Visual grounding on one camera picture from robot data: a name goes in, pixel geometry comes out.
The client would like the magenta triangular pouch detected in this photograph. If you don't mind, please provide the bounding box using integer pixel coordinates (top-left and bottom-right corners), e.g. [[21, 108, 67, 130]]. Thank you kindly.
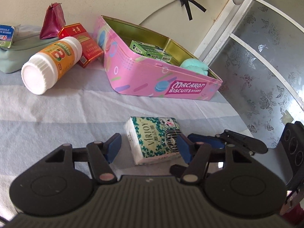
[[39, 2, 66, 40]]

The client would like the frosted floral glass door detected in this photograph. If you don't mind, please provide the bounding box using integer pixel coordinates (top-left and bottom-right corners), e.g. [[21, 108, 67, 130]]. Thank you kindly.
[[193, 0, 304, 149]]

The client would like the green carton box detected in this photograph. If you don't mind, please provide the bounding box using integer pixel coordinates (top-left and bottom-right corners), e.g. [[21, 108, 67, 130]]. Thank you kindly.
[[129, 40, 174, 64]]

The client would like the blue striped bed sheet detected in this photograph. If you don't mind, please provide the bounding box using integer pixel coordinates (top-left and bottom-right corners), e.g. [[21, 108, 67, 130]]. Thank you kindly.
[[0, 59, 254, 220]]

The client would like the green floral tissue pack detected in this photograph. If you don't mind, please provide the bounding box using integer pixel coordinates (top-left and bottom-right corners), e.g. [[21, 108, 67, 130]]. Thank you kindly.
[[125, 116, 182, 165]]

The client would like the white bottle orange label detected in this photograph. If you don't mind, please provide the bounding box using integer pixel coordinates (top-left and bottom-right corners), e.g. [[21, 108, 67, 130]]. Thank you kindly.
[[21, 37, 83, 95]]

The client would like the mint green pencil case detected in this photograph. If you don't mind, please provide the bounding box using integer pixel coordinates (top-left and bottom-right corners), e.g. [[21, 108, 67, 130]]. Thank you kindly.
[[0, 25, 60, 74]]

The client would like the grey power cable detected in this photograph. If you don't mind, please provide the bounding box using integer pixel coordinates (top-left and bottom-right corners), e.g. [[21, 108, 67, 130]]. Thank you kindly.
[[138, 0, 182, 26]]

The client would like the blue white medicine box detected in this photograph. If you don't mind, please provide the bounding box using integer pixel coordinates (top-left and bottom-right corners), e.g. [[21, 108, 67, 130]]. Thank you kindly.
[[0, 24, 16, 49]]

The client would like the red cigarette box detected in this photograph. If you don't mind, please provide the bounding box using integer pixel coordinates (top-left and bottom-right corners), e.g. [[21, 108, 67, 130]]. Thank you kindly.
[[58, 23, 104, 69]]

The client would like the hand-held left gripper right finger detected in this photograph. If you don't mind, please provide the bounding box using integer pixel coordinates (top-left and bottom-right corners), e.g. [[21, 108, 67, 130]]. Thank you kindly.
[[176, 134, 256, 184]]

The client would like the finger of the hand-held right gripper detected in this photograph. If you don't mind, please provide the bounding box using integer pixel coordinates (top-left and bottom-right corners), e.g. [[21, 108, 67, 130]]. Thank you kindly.
[[188, 129, 268, 156]]

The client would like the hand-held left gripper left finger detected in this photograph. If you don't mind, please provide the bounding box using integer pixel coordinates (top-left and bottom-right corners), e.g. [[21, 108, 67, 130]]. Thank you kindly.
[[44, 133, 123, 184]]

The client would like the mint green rolled cloth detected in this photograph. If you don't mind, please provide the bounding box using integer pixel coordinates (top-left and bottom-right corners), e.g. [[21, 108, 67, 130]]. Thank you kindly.
[[180, 58, 209, 76]]

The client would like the pink biscuit tin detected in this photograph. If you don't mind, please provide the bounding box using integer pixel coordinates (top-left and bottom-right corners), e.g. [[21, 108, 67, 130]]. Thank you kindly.
[[94, 15, 223, 101]]

